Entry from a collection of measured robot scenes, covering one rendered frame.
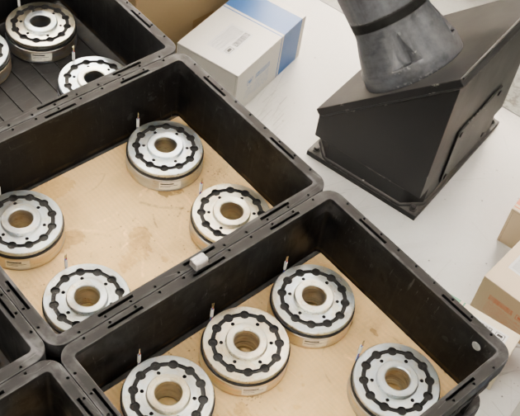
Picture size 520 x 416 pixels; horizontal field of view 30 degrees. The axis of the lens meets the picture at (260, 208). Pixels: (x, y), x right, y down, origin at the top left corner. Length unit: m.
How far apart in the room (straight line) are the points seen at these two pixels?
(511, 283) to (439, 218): 0.20
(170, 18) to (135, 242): 0.50
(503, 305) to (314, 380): 0.35
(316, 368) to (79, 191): 0.39
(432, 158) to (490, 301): 0.22
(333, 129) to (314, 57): 0.26
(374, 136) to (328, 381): 0.44
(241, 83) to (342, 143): 0.19
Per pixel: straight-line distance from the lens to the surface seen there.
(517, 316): 1.37
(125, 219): 1.26
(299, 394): 1.13
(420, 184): 1.44
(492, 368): 1.09
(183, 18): 1.64
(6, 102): 1.41
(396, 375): 1.14
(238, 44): 1.57
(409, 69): 1.36
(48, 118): 1.24
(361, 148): 1.47
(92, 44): 1.50
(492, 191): 1.58
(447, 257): 1.46
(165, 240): 1.24
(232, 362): 1.10
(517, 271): 1.38
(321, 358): 1.16
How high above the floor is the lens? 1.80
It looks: 49 degrees down
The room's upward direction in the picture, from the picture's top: 10 degrees clockwise
